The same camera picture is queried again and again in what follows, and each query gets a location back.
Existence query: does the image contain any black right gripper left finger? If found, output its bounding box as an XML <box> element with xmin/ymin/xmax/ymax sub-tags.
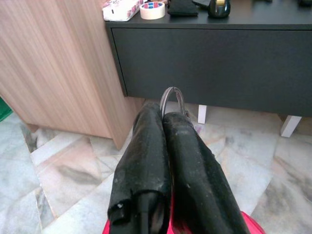
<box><xmin>107</xmin><ymin>101</ymin><xmax>173</xmax><ymax>234</ymax></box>

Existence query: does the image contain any black tape dispenser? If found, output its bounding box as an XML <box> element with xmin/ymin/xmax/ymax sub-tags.
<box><xmin>207</xmin><ymin>0</ymin><xmax>231</xmax><ymax>19</ymax></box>

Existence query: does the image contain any green object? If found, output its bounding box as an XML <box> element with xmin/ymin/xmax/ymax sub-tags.
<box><xmin>0</xmin><ymin>96</ymin><xmax>13</xmax><ymax>122</ymax></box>

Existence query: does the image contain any black fabric pouch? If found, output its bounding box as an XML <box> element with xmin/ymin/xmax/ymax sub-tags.
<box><xmin>167</xmin><ymin>0</ymin><xmax>199</xmax><ymax>17</ymax></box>

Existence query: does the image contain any white sideboard leg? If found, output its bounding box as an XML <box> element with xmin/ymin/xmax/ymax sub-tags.
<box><xmin>280</xmin><ymin>115</ymin><xmax>302</xmax><ymax>137</ymax></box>
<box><xmin>197</xmin><ymin>104</ymin><xmax>208</xmax><ymax>124</ymax></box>

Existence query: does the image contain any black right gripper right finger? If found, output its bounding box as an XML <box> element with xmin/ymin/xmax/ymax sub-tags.
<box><xmin>162</xmin><ymin>111</ymin><xmax>252</xmax><ymax>234</ymax></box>

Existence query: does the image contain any beige masking tape roll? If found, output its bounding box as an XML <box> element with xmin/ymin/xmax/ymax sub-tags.
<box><xmin>139</xmin><ymin>2</ymin><xmax>166</xmax><ymax>20</ymax></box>

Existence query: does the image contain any black sideboard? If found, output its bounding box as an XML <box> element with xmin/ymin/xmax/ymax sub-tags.
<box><xmin>105</xmin><ymin>0</ymin><xmax>312</xmax><ymax>117</ymax></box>

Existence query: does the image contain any white printed tissue packet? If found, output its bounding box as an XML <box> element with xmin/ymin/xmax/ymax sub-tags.
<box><xmin>102</xmin><ymin>0</ymin><xmax>144</xmax><ymax>22</ymax></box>

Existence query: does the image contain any light wooden cabinet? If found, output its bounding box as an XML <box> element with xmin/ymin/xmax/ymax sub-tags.
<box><xmin>0</xmin><ymin>0</ymin><xmax>144</xmax><ymax>150</ymax></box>

